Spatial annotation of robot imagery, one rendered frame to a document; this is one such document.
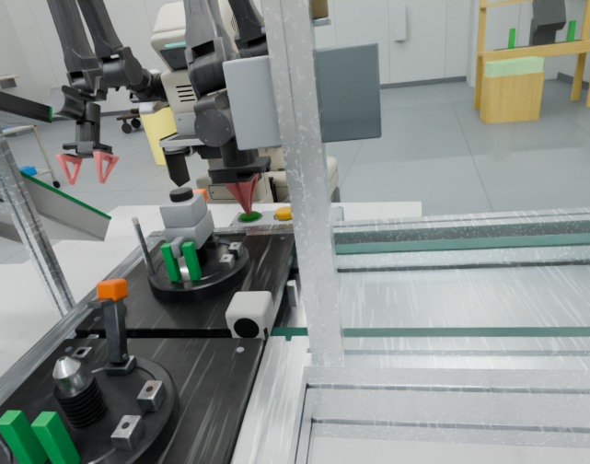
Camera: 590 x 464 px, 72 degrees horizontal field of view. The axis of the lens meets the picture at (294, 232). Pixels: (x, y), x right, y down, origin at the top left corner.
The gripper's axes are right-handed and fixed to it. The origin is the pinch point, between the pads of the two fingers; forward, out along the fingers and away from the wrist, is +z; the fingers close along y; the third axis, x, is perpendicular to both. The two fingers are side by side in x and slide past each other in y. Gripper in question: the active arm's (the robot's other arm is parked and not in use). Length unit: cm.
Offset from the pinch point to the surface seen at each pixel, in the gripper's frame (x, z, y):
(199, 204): -22.1, -9.9, 1.0
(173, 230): -25.0, -7.7, -1.9
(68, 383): -48.1, -5.7, -0.6
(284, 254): -17.0, 0.6, 9.9
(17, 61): 1057, -84, -957
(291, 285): -22.3, 2.6, 11.5
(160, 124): 426, 44, -238
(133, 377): -43.1, -1.3, 0.6
